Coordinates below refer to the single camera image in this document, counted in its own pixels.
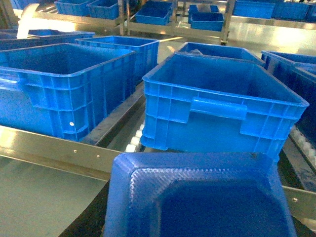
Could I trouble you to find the blue bin far left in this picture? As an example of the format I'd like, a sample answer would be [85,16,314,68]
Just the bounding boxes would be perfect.
[0,43,136,141]

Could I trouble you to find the blue bin front middle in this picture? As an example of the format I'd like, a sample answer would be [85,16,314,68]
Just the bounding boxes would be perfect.
[141,53,309,159]

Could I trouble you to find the blue bin rear middle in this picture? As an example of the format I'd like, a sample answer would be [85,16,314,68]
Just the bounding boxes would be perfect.
[177,42,265,67]

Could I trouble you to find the blue bin with red bags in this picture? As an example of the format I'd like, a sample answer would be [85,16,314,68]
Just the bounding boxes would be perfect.
[261,51,316,146]

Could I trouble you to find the blue plastic part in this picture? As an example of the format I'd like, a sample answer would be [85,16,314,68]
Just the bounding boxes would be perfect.
[104,153,296,237]

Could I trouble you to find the background rack with blue bins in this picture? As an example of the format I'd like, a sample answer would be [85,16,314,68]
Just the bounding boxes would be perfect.
[14,0,316,44]

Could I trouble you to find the steel flow rack shelf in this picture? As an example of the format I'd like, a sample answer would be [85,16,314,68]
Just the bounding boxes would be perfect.
[0,85,316,230]

